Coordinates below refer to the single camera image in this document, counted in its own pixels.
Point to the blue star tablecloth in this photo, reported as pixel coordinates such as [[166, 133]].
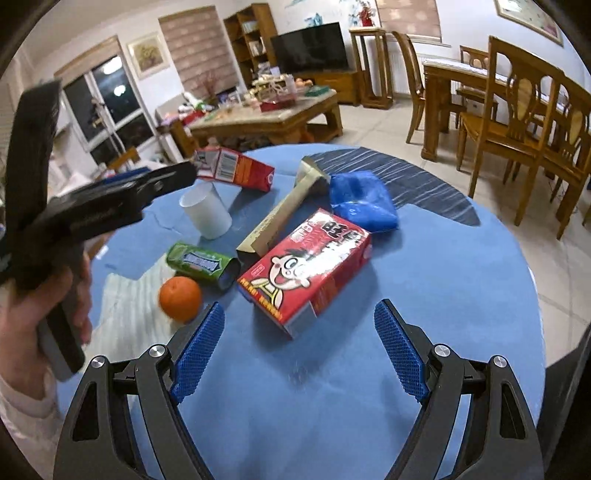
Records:
[[328, 403]]

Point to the framed floral picture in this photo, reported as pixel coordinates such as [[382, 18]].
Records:
[[528, 14]]

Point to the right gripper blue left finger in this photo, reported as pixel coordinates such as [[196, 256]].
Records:
[[191, 348]]

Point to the wooden dining table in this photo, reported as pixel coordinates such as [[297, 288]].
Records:
[[471, 90]]

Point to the wooden bookshelf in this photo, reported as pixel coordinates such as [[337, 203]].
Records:
[[250, 32]]

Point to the near wooden dining chair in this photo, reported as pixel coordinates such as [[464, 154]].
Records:
[[520, 100]]

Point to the far wooden chair by radiator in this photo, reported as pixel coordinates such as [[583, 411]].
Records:
[[431, 94]]

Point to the wooden plant stand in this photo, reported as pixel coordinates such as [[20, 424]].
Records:
[[372, 58]]

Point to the framed sunflower picture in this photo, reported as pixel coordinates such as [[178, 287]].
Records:
[[148, 55]]

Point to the tall green white carton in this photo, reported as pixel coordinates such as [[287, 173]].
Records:
[[310, 181]]

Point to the orange fruit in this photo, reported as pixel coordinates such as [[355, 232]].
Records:
[[180, 299]]

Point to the blue plastic bag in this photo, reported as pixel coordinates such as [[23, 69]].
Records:
[[363, 199]]

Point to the red cartoon milk carton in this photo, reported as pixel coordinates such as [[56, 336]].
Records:
[[298, 279]]

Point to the wooden sofa with cushions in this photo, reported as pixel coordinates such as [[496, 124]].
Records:
[[128, 161]]

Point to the wooden tv cabinet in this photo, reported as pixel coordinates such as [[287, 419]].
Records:
[[345, 83]]

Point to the wooden coffee table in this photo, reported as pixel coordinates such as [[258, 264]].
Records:
[[309, 120]]

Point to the red tissue box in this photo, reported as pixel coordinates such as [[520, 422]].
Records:
[[276, 104]]

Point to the red barcode carton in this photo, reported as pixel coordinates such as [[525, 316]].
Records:
[[228, 166]]

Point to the white paper cup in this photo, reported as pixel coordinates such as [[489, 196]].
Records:
[[206, 211]]

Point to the wooden dining chair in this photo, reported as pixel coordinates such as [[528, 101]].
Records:
[[568, 156], [520, 100]]

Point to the person's left hand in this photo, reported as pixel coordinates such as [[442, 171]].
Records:
[[23, 365]]

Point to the black flat television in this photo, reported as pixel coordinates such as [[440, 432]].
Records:
[[316, 48]]

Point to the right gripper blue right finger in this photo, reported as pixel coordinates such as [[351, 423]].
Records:
[[405, 357]]

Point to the green gum canister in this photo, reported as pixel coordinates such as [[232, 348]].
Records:
[[203, 265]]

